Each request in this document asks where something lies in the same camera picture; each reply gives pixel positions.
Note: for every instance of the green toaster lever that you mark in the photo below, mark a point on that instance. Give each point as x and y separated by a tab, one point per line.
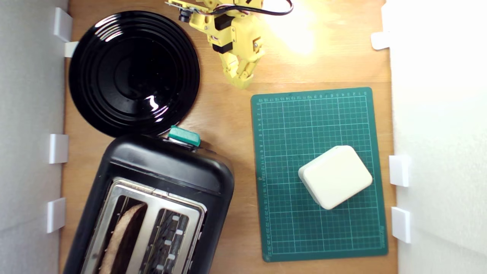
184	136

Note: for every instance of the black two-slot toaster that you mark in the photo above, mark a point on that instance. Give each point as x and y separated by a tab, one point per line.
167	167

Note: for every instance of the black ridged plate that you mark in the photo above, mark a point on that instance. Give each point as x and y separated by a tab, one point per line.
129	76

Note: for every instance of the white rounded block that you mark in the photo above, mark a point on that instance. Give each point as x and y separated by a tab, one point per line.
336	177

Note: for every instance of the green cutting mat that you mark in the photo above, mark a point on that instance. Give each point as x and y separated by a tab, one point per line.
289	228

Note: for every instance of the brown bread slice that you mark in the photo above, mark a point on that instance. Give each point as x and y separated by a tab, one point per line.
123	236

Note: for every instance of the small black gripper camera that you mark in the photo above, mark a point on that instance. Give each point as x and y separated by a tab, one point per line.
185	14

